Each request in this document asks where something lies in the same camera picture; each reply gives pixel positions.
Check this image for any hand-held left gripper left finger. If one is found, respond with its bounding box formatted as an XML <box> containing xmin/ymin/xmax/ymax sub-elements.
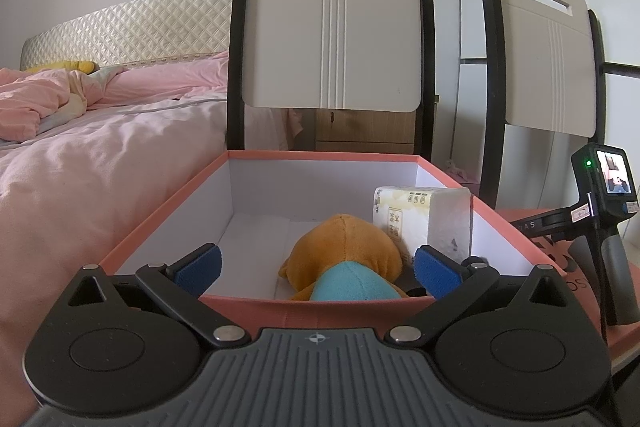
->
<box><xmin>62</xmin><ymin>243</ymin><xmax>252</xmax><ymax>349</ymax></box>

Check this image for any wooden nightstand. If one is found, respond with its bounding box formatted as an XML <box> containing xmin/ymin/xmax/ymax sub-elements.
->
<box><xmin>286</xmin><ymin>96</ymin><xmax>441</xmax><ymax>156</ymax></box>

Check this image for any beige chair with black frame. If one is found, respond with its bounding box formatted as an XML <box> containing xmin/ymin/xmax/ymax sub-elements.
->
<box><xmin>479</xmin><ymin>0</ymin><xmax>609</xmax><ymax>210</ymax></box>
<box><xmin>226</xmin><ymin>0</ymin><xmax>437</xmax><ymax>156</ymax></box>

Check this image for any pastel cloth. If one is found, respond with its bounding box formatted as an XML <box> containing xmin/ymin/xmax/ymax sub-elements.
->
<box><xmin>37</xmin><ymin>69</ymin><xmax>126</xmax><ymax>135</ymax></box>

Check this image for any pink duvet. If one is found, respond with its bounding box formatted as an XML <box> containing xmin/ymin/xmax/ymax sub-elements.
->
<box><xmin>0</xmin><ymin>52</ymin><xmax>236</xmax><ymax>408</ymax></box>

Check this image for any white tissue pack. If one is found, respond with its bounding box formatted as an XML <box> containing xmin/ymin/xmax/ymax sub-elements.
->
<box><xmin>372</xmin><ymin>186</ymin><xmax>474</xmax><ymax>261</ymax></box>

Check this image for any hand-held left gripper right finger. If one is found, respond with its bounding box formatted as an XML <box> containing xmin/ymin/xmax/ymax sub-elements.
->
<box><xmin>385</xmin><ymin>245</ymin><xmax>576</xmax><ymax>349</ymax></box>

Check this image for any orange plush toy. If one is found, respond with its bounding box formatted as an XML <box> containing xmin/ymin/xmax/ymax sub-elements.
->
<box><xmin>277</xmin><ymin>213</ymin><xmax>404</xmax><ymax>302</ymax></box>

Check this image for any yellow plush toy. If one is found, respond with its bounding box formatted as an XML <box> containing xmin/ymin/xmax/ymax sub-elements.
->
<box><xmin>22</xmin><ymin>60</ymin><xmax>96</xmax><ymax>76</ymax></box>

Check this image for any pink cardboard box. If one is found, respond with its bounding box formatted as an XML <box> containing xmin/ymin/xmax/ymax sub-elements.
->
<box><xmin>97</xmin><ymin>149</ymin><xmax>569</xmax><ymax>334</ymax></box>

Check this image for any pink pillow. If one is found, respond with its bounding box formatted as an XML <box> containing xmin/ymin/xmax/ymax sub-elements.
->
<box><xmin>86</xmin><ymin>52</ymin><xmax>232</xmax><ymax>108</ymax></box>

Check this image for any cream quilted headboard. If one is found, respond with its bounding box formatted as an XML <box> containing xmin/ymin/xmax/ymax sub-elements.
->
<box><xmin>20</xmin><ymin>0</ymin><xmax>236</xmax><ymax>72</ymax></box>

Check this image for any black cable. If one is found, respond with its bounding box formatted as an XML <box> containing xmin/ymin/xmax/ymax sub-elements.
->
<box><xmin>590</xmin><ymin>189</ymin><xmax>622</xmax><ymax>419</ymax></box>

